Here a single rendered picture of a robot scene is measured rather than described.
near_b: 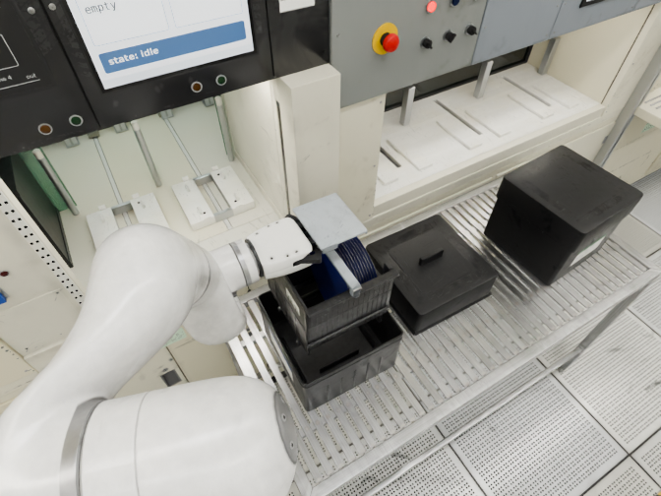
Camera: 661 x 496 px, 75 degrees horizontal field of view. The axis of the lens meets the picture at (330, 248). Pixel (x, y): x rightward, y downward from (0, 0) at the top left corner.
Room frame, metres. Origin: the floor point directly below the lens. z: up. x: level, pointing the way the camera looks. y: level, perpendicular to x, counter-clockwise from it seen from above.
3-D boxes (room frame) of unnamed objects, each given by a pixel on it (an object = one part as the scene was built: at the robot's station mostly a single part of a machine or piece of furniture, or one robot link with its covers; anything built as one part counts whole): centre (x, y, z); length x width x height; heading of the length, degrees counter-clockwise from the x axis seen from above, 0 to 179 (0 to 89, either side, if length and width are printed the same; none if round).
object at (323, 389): (0.57, 0.01, 0.85); 0.28 x 0.28 x 0.17; 29
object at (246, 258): (0.49, 0.16, 1.25); 0.09 x 0.03 x 0.08; 29
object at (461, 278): (0.79, -0.30, 0.83); 0.29 x 0.29 x 0.13; 29
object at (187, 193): (1.04, 0.39, 0.89); 0.22 x 0.21 x 0.04; 30
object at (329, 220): (0.56, 0.01, 1.12); 0.24 x 0.20 x 0.32; 29
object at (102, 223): (0.90, 0.62, 0.89); 0.22 x 0.21 x 0.04; 30
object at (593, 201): (0.96, -0.71, 0.89); 0.29 x 0.29 x 0.25; 34
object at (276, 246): (0.51, 0.10, 1.25); 0.11 x 0.10 x 0.07; 119
